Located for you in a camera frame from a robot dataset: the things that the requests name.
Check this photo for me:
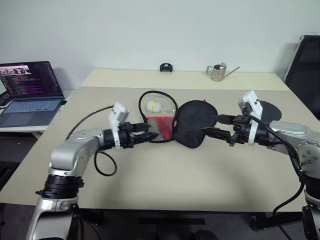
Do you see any black and red paddle case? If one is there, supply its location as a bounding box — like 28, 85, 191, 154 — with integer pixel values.
138, 90, 219, 149

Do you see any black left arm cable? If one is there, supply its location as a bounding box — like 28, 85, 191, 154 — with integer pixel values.
66, 104, 118, 177

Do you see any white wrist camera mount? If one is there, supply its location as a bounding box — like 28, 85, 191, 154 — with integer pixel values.
236, 89, 264, 147
107, 101, 131, 150

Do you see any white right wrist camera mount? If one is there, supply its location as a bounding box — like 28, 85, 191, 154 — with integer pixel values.
236, 89, 264, 147

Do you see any dark device beside laptop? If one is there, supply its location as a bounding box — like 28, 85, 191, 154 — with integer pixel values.
0, 90, 12, 109

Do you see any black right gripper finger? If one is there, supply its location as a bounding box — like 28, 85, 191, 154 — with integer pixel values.
201, 126, 235, 144
212, 113, 235, 125

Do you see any open blue laptop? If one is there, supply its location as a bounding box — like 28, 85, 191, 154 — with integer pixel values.
0, 60, 66, 128

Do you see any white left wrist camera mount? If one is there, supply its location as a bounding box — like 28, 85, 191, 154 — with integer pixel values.
107, 101, 131, 150

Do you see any black office chair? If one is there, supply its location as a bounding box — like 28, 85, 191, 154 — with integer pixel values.
284, 34, 320, 119

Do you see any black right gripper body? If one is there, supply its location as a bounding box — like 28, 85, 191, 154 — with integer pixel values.
228, 113, 252, 147

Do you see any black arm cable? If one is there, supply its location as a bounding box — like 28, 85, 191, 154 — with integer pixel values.
243, 104, 309, 219
66, 104, 118, 177

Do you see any small black clip object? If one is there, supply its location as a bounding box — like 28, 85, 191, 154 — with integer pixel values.
159, 63, 175, 74

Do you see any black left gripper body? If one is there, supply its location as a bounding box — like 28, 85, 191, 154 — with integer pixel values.
117, 121, 138, 150

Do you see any silver metal watering can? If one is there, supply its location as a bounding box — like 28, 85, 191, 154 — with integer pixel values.
205, 62, 241, 82

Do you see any white yellow plush charm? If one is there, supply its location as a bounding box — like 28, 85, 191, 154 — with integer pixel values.
146, 100, 161, 113

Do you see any black table frame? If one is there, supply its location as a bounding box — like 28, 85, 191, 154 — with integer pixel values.
74, 208, 305, 232

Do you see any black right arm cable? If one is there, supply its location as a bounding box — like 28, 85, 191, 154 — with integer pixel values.
243, 104, 309, 219

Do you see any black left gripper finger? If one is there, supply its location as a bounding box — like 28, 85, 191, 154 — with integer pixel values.
129, 132, 160, 146
131, 122, 152, 133

